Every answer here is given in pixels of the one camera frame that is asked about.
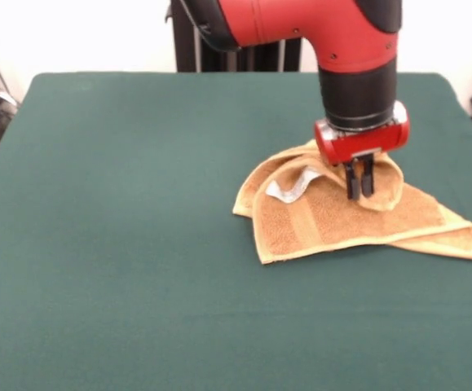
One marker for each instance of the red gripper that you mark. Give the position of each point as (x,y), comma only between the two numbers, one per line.
(362,142)

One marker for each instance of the orange terry towel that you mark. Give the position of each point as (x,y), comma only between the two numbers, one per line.
(321,220)

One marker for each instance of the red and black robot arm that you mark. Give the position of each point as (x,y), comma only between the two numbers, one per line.
(341,36)

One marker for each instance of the dark green table cloth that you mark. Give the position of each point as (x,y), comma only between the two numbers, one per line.
(97,203)

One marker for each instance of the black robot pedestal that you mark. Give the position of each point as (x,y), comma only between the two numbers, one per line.
(186,53)

